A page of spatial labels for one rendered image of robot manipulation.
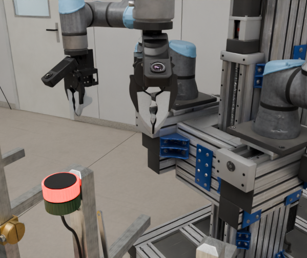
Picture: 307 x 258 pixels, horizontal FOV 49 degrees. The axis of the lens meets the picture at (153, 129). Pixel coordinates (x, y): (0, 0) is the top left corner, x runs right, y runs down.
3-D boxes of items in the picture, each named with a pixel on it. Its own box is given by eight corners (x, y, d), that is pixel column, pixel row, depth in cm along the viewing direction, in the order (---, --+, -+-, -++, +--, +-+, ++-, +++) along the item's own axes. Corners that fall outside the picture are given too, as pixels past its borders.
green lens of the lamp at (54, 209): (62, 192, 62) (60, 181, 61) (88, 200, 59) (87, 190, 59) (37, 209, 57) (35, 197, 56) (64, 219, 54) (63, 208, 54)
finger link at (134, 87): (154, 109, 66) (154, 65, 63) (154, 112, 65) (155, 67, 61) (129, 109, 66) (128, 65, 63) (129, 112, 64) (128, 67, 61)
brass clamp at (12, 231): (-9, 218, 87) (-13, 201, 85) (28, 234, 81) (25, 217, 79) (-32, 232, 82) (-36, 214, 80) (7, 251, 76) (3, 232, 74)
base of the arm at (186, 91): (183, 89, 159) (184, 68, 155) (205, 96, 148) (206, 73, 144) (157, 93, 151) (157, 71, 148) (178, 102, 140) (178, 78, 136)
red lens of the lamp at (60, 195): (60, 179, 61) (59, 169, 60) (87, 188, 58) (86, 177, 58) (35, 196, 56) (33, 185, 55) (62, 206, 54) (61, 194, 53)
